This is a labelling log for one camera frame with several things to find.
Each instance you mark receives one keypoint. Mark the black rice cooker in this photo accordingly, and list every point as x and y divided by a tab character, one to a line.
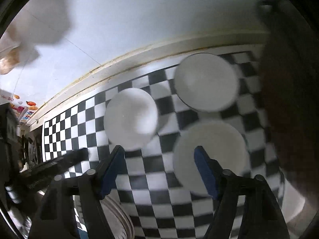
289	76

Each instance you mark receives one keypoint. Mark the plastic bag of food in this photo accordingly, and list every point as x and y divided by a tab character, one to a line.
17	49

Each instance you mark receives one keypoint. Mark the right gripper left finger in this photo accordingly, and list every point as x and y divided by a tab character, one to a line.
94	185

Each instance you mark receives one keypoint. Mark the black white checkered mat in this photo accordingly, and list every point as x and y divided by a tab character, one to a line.
146	187

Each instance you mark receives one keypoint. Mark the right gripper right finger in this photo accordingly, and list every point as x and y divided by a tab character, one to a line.
262	216

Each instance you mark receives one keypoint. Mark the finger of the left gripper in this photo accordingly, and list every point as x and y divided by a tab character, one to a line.
57	165

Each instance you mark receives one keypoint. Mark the colourful wall sticker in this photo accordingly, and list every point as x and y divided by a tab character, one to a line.
22	109

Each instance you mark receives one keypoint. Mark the white leaf-patterned plate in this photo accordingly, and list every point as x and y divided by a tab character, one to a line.
120	223

